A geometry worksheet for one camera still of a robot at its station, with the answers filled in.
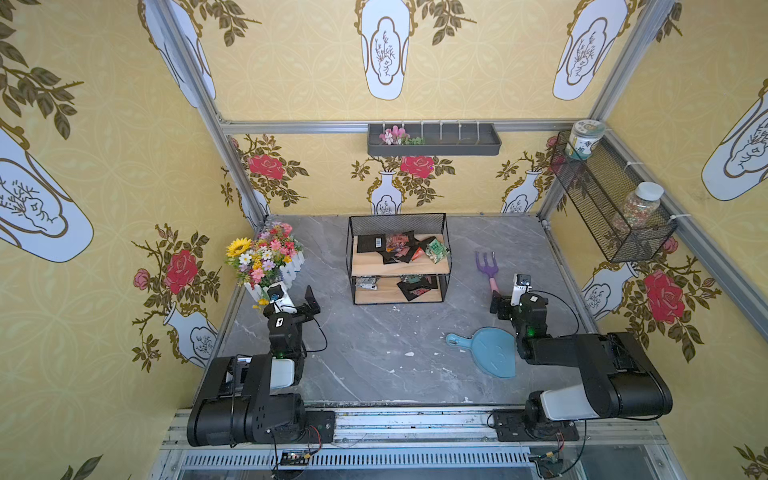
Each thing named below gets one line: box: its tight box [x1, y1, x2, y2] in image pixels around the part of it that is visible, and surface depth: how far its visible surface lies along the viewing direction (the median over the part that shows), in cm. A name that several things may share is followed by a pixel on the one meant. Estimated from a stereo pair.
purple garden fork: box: [475, 251, 500, 293], surface depth 108 cm
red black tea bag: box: [382, 230, 417, 265], surface depth 90 cm
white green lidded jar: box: [566, 119, 606, 160], surface depth 87 cm
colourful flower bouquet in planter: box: [225, 221, 305, 309], surface depth 90 cm
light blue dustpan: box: [446, 326, 517, 379], surface depth 88 cm
